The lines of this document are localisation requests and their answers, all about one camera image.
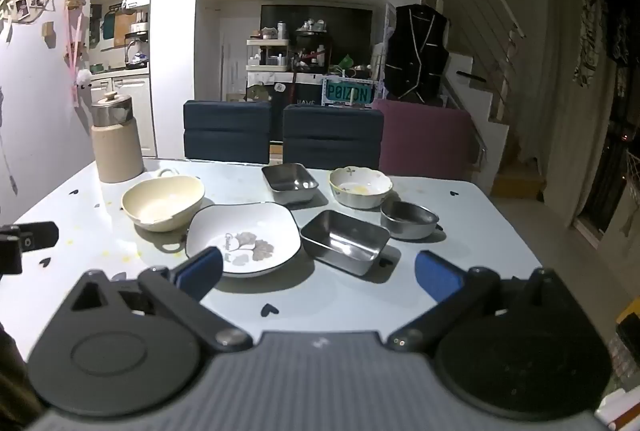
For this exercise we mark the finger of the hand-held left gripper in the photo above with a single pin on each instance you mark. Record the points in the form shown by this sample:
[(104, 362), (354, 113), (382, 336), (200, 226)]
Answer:
[(42, 235)]

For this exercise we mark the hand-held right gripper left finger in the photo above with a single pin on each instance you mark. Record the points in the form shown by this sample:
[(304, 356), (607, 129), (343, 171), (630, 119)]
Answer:
[(199, 270)]

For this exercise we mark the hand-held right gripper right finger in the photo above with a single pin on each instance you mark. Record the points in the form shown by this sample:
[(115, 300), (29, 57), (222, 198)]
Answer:
[(439, 276)]

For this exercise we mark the white plate with leaf print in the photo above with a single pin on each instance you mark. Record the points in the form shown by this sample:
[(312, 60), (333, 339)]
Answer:
[(245, 238)]

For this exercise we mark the round steel bowl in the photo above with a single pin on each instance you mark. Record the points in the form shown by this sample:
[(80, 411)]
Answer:
[(410, 220)]

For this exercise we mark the steel rectangular tray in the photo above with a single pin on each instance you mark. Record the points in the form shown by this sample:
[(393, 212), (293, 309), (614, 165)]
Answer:
[(290, 181), (345, 243)]

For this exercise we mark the white floral bowl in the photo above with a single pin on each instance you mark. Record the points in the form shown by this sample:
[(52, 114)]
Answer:
[(360, 187)]

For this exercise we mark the beige kettle with steel lid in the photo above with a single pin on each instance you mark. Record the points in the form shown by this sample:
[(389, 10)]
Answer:
[(115, 141)]

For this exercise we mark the pink chair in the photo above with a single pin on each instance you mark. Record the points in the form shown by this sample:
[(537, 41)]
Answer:
[(425, 141)]

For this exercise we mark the dark blue chair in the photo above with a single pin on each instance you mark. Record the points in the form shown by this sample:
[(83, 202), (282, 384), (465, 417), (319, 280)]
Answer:
[(227, 131), (332, 136)]

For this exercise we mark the white kitchen cabinet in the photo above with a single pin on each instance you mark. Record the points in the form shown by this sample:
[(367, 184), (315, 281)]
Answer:
[(127, 111)]

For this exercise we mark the pink hanging plush ribbon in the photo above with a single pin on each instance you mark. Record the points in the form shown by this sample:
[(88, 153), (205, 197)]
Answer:
[(77, 61)]

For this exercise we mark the teal sign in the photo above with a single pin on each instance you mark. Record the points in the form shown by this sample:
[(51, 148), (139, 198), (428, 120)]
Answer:
[(347, 92)]

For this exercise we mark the white curtain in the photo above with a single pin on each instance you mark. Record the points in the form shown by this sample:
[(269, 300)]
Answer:
[(555, 101)]

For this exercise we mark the white shelf cart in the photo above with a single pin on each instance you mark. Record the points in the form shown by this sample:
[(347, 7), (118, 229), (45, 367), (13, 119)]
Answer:
[(267, 61)]

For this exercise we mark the black vest with white trim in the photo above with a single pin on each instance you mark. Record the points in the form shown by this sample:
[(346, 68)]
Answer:
[(415, 51)]

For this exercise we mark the dark floral curtain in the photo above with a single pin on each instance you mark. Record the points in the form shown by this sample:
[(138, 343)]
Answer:
[(610, 11)]

